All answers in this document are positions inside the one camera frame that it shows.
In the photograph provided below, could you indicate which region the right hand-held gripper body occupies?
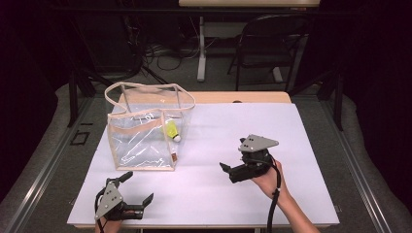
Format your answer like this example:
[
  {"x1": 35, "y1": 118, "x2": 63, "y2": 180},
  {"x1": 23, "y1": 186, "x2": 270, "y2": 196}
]
[{"x1": 228, "y1": 133, "x2": 280, "y2": 184}]

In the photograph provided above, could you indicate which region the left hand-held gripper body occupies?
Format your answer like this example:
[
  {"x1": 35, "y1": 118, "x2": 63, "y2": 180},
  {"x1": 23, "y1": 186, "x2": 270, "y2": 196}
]
[{"x1": 93, "y1": 180, "x2": 145, "y2": 222}]

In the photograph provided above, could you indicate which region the clear bag with beige trim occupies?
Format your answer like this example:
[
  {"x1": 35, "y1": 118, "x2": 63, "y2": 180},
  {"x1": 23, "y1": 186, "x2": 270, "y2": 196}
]
[{"x1": 104, "y1": 82, "x2": 196, "y2": 172}]

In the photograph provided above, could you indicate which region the yellow shuttlecock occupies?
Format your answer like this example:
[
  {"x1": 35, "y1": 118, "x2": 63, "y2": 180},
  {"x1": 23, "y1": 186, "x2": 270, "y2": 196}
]
[{"x1": 162, "y1": 118, "x2": 183, "y2": 143}]

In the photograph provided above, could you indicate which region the person's left hand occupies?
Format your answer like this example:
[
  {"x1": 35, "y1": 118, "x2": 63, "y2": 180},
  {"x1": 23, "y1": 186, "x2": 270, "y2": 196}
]
[{"x1": 94, "y1": 216, "x2": 123, "y2": 233}]

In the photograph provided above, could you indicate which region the person's right hand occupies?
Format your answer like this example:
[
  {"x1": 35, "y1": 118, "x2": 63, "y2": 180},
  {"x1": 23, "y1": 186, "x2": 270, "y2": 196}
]
[{"x1": 250, "y1": 159, "x2": 287, "y2": 200}]

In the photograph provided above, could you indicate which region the white table cover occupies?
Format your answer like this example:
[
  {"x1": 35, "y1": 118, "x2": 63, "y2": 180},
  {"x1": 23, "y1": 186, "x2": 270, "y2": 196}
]
[{"x1": 66, "y1": 102, "x2": 340, "y2": 227}]

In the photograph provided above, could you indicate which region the wooden table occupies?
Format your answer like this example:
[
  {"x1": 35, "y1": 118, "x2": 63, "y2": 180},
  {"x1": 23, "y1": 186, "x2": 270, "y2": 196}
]
[{"x1": 117, "y1": 90, "x2": 292, "y2": 105}]

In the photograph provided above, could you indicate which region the black metal stand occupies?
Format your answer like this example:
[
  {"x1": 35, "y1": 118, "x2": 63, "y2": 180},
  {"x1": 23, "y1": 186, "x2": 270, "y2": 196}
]
[{"x1": 66, "y1": 68, "x2": 80, "y2": 128}]

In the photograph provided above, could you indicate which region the white-legged desk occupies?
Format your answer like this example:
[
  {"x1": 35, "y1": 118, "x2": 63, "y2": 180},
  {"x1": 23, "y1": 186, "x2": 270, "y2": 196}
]
[{"x1": 178, "y1": 0, "x2": 322, "y2": 83}]

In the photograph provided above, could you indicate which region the black folding chair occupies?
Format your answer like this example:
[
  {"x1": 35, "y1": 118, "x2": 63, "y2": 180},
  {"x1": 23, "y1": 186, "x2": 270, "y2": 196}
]
[{"x1": 226, "y1": 14, "x2": 309, "y2": 93}]

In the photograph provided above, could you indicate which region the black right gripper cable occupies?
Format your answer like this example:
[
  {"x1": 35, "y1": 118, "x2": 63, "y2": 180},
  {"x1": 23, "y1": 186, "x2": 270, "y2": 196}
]
[{"x1": 266, "y1": 154, "x2": 283, "y2": 233}]

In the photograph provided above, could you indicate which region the bundle of floor cables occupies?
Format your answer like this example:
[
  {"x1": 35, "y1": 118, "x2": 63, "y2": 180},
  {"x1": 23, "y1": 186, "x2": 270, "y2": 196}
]
[{"x1": 141, "y1": 16, "x2": 219, "y2": 72}]

